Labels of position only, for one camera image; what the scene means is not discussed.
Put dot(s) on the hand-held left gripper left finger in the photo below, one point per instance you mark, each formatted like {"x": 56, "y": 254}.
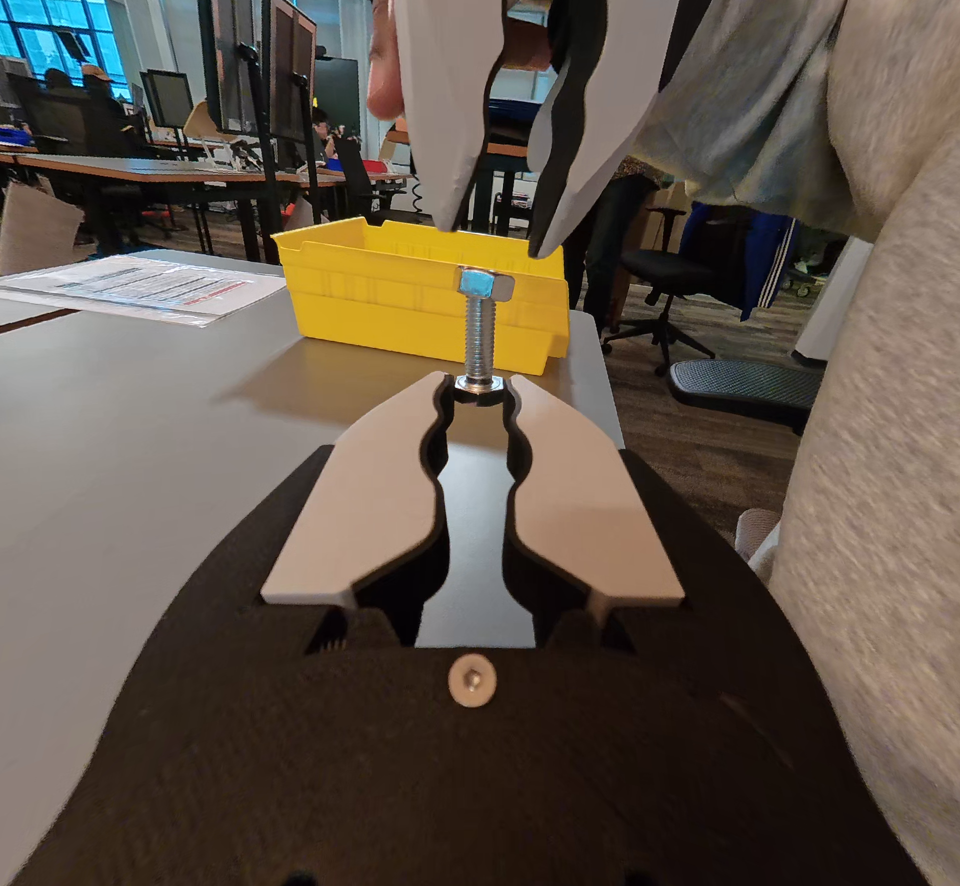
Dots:
{"x": 352, "y": 504}

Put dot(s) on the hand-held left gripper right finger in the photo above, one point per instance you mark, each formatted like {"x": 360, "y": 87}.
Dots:
{"x": 592, "y": 519}

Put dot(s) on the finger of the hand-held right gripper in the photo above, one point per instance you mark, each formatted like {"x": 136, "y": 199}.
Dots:
{"x": 442, "y": 76}
{"x": 630, "y": 39}

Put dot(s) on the steel hex nut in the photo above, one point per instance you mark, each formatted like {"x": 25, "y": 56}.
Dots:
{"x": 480, "y": 395}

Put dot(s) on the steel hex bolt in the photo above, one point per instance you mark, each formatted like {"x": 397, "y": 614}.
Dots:
{"x": 481, "y": 331}

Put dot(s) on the person's right forearm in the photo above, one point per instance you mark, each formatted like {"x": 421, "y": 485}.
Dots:
{"x": 810, "y": 76}

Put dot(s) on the grey desk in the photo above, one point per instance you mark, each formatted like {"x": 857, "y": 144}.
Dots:
{"x": 150, "y": 451}

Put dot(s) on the long wooden-edged desk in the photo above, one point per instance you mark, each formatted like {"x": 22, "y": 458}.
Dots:
{"x": 112, "y": 168}

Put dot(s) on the stack of blue mats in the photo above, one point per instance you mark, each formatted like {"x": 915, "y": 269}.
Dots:
{"x": 517, "y": 114}

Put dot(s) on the black mesh chair seat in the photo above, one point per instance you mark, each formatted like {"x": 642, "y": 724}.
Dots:
{"x": 750, "y": 391}

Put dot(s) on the yellow plastic bin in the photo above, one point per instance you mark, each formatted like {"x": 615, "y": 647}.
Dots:
{"x": 375, "y": 301}

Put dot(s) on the black office chair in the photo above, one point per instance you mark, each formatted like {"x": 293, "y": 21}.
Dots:
{"x": 660, "y": 267}

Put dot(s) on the blue striped jacket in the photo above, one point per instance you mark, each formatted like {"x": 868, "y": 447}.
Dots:
{"x": 765, "y": 256}

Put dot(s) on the small black monitor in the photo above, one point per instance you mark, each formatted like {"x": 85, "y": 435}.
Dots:
{"x": 166, "y": 99}

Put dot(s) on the person's torso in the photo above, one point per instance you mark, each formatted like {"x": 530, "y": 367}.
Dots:
{"x": 885, "y": 526}

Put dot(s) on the laminated paper sheet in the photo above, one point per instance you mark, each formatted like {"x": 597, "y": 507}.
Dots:
{"x": 150, "y": 286}

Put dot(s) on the grey cardboard sheet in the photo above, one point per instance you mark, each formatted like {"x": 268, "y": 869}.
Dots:
{"x": 37, "y": 234}

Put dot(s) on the dark wall screen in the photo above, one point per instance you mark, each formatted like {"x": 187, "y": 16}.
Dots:
{"x": 341, "y": 99}

